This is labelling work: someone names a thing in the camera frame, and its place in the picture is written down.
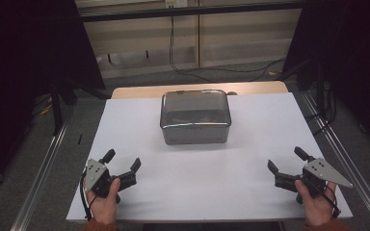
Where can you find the black stand leg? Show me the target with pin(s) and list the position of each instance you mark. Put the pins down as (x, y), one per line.
(56, 106)

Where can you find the black horizontal bar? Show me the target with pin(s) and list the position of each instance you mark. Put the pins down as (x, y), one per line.
(189, 10)

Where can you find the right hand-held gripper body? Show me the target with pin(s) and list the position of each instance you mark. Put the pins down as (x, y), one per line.
(318, 171)

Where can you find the black curtain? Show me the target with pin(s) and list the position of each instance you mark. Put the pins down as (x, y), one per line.
(22, 64)
(353, 48)

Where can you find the grey plastic box with lid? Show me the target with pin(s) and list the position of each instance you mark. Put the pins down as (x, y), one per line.
(195, 109)

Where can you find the small black stick on floor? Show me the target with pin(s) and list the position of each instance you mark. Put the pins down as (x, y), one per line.
(80, 139)

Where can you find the white wall outlet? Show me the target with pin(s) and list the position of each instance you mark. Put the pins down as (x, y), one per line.
(176, 3)

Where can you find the person's left hand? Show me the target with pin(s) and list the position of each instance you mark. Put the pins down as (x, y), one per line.
(104, 208)

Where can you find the white table cover sheet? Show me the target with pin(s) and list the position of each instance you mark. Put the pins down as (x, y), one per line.
(205, 179)

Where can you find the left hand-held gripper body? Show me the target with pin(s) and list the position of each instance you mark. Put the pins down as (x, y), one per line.
(98, 179)

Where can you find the person's right hand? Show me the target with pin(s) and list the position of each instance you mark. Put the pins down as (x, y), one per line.
(316, 207)

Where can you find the metal floor rail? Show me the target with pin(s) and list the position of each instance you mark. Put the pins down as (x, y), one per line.
(41, 179)
(350, 166)

